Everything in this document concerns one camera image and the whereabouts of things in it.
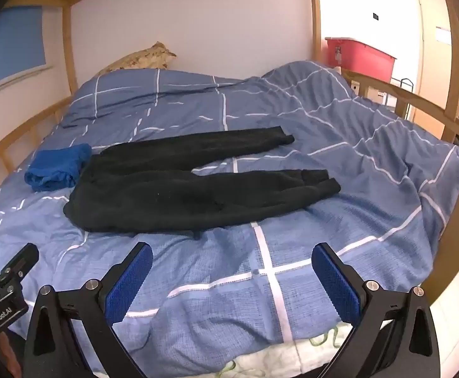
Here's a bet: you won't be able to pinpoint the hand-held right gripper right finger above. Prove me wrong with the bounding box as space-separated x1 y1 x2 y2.
311 242 440 378

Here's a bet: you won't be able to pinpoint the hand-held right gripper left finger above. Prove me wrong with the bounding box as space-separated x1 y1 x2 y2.
24 242 154 378

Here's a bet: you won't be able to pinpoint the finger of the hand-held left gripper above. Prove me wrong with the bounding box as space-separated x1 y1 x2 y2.
1 243 40 284

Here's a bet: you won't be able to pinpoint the black pants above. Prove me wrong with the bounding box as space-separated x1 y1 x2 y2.
63 126 341 241

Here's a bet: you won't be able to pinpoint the person's left hand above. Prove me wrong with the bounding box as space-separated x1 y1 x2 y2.
0 331 23 378

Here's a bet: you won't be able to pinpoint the white printed bed sheet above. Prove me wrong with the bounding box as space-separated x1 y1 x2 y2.
214 319 396 378

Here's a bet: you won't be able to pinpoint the blue folded cloth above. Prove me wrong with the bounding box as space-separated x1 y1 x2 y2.
25 144 93 192

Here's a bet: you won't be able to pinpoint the blue window blind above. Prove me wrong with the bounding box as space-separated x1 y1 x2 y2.
0 6 47 91

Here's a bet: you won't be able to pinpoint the blue checked duvet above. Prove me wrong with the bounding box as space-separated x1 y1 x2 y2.
0 61 459 365

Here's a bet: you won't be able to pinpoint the beige patterned pillow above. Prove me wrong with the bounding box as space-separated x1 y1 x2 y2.
96 41 177 76

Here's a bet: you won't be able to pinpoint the red storage bin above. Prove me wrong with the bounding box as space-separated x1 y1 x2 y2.
325 37 398 83

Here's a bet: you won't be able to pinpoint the beige door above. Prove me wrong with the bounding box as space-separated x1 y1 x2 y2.
413 0 456 140

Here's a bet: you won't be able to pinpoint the black wire rack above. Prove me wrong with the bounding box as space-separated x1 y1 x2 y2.
385 79 415 121

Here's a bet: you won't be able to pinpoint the wooden bunk bed frame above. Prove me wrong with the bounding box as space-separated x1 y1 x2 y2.
0 0 459 304

